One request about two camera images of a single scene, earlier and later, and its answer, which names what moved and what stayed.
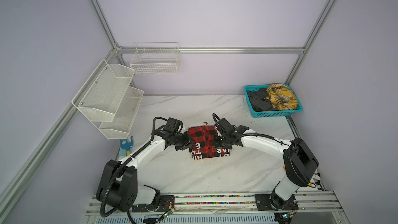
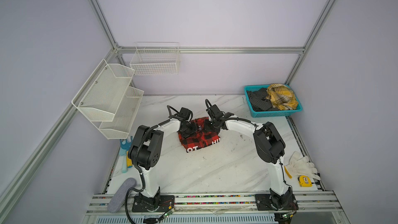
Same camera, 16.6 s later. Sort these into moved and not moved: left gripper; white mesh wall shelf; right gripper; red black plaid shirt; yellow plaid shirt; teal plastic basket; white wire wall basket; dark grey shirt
Moved: red black plaid shirt; right gripper; left gripper
Not moved: yellow plaid shirt; white wire wall basket; teal plastic basket; dark grey shirt; white mesh wall shelf
